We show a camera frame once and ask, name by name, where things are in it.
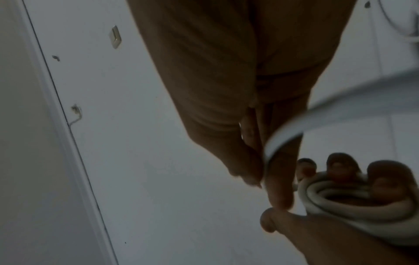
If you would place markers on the person's right hand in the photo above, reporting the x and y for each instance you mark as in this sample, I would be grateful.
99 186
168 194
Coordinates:
229 64

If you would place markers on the person's left hand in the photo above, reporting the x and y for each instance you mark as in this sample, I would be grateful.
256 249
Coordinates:
327 245

